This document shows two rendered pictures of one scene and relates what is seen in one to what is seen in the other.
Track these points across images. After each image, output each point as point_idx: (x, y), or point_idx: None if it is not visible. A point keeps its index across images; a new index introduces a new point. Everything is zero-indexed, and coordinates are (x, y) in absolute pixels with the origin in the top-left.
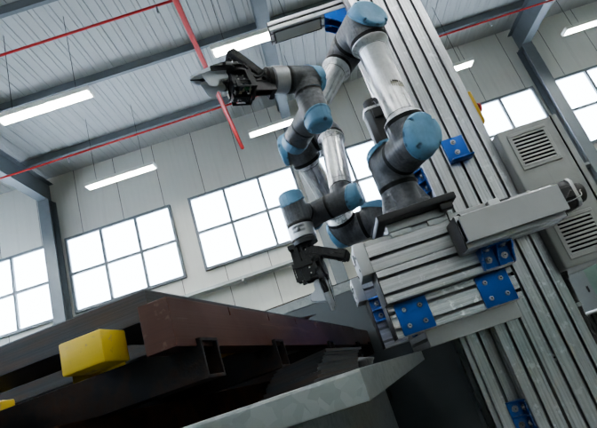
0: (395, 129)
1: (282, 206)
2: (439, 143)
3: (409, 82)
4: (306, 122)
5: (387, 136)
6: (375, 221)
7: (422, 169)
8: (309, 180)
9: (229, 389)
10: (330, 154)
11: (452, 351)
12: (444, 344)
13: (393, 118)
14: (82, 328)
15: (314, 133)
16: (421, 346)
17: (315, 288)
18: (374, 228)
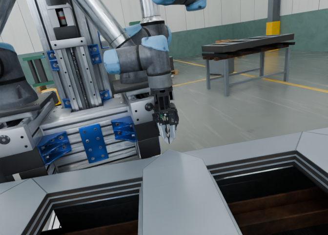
0: (163, 28)
1: (166, 49)
2: None
3: None
4: (204, 2)
5: (154, 27)
6: (15, 67)
7: (97, 45)
8: None
9: (294, 191)
10: (102, 2)
11: (8, 181)
12: (2, 177)
13: (163, 20)
14: None
15: (192, 9)
16: (107, 165)
17: (173, 127)
18: (144, 85)
